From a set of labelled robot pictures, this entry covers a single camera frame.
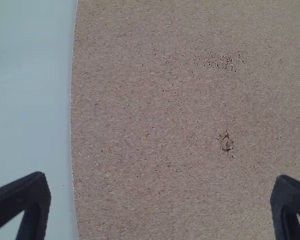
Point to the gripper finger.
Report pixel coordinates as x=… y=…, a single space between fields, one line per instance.
x=292 y=200
x=27 y=195

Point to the cork mat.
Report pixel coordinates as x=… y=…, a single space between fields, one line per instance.
x=180 y=112

